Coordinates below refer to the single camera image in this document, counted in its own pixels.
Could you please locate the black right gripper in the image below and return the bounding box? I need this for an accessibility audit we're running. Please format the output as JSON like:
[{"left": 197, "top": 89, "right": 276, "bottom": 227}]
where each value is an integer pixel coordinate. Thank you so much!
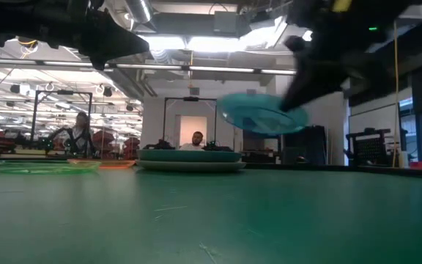
[{"left": 279, "top": 0, "right": 415, "bottom": 113}]

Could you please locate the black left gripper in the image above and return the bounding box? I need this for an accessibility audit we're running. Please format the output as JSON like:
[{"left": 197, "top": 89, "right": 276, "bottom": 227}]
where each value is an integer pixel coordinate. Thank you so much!
[{"left": 12, "top": 0, "right": 151, "bottom": 72}]

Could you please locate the transparent blue plastic plate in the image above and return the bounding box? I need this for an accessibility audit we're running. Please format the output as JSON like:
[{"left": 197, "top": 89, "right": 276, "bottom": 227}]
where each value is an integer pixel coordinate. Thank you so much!
[{"left": 216, "top": 92, "right": 310, "bottom": 136}]

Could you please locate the transparent orange plastic plate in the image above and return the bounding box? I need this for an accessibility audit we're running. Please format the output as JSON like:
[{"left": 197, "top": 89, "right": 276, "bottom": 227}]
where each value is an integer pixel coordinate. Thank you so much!
[{"left": 67, "top": 158, "right": 137, "bottom": 170}]

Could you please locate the transparent green plastic plate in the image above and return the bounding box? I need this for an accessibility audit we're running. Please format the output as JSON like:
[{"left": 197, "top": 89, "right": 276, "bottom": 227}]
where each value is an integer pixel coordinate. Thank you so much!
[{"left": 0, "top": 159, "right": 102, "bottom": 175}]

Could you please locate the black cabinet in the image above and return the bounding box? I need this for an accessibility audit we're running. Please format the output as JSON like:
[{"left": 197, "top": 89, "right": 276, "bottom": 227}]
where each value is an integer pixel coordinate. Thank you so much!
[{"left": 281, "top": 125, "right": 327, "bottom": 166}]

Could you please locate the black wheeled cart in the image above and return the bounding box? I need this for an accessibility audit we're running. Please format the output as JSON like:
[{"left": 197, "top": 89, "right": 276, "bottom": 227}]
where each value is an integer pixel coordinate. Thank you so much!
[{"left": 345, "top": 127, "right": 393, "bottom": 167}]

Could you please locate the yellow gripper tag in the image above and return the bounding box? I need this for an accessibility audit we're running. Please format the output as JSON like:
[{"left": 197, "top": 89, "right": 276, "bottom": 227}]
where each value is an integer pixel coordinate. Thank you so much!
[{"left": 333, "top": 0, "right": 354, "bottom": 12}]

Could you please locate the person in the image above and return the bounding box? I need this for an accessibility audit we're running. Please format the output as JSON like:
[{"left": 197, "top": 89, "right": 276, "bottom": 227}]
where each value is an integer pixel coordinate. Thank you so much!
[
  {"left": 179, "top": 131, "right": 207, "bottom": 152},
  {"left": 57, "top": 111, "right": 97, "bottom": 158}
]

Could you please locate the green table mat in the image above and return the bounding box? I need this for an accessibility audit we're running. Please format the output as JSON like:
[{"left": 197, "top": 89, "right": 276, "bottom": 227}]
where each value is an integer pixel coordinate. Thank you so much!
[{"left": 0, "top": 166, "right": 422, "bottom": 264}]

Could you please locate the silver ventilation duct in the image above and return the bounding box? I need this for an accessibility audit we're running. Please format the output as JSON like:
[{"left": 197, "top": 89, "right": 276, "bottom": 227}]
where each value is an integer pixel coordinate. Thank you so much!
[{"left": 124, "top": 0, "right": 154, "bottom": 23}]

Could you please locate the black background station frame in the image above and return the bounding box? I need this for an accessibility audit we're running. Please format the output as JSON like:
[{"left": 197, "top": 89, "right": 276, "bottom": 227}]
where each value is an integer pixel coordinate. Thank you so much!
[
  {"left": 31, "top": 89, "right": 94, "bottom": 148},
  {"left": 163, "top": 96, "right": 218, "bottom": 148}
]

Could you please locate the black aluminium table frame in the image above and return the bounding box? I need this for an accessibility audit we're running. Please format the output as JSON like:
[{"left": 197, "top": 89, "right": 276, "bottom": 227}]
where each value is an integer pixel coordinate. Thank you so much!
[{"left": 0, "top": 156, "right": 422, "bottom": 181}]

